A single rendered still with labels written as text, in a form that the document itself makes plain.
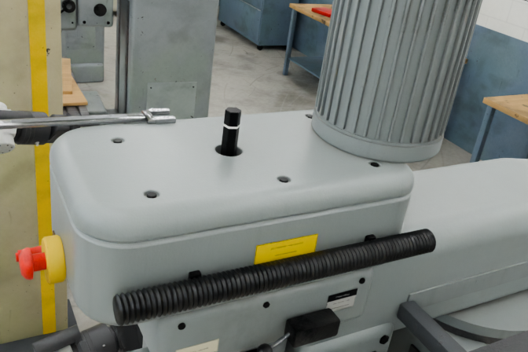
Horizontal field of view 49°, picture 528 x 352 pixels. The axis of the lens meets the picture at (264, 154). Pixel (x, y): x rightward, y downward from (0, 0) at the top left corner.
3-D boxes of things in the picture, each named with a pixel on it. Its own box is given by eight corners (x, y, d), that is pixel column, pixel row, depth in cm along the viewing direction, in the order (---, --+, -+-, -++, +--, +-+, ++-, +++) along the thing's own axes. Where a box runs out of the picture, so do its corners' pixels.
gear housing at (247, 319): (159, 382, 74) (163, 322, 70) (110, 269, 93) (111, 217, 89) (367, 321, 90) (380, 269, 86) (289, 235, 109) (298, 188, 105)
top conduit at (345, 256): (119, 333, 62) (120, 308, 60) (110, 308, 65) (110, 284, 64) (434, 257, 83) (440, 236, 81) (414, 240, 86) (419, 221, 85)
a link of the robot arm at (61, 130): (62, 155, 163) (20, 155, 154) (55, 125, 165) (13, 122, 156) (85, 136, 155) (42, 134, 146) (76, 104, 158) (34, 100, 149)
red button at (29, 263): (22, 287, 71) (20, 261, 69) (18, 269, 74) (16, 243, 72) (50, 282, 72) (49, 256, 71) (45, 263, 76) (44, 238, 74)
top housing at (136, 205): (84, 346, 65) (83, 227, 58) (45, 222, 85) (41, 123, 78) (405, 267, 87) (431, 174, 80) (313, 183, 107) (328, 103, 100)
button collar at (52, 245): (49, 294, 72) (48, 254, 69) (42, 265, 77) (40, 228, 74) (66, 291, 73) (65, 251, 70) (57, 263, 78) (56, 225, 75)
